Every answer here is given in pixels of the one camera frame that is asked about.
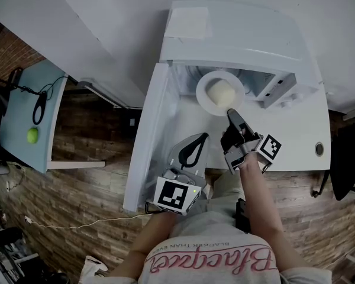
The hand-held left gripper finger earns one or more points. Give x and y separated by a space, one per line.
204 161
175 155

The black office chair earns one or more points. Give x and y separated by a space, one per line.
346 164

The person's white printed shirt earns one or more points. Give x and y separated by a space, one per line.
201 232

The person's right forearm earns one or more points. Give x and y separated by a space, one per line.
260 203

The white round plate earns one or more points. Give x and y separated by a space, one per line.
201 98

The white microwave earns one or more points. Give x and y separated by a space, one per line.
239 34

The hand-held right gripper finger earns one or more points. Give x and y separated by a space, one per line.
227 142
239 126

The white table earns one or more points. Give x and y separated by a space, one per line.
284 123

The white plug adapter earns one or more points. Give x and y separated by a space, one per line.
28 219

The person's beige trousers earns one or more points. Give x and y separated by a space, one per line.
225 191

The white paper sheet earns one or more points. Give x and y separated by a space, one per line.
187 22

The green ball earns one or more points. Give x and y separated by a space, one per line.
33 135

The black waist pouch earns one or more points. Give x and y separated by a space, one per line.
242 214

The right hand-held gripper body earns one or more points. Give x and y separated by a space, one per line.
269 146

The light blue table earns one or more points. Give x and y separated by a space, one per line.
20 123

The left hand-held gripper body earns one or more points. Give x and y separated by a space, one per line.
171 194

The person's left forearm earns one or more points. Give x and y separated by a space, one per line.
154 235

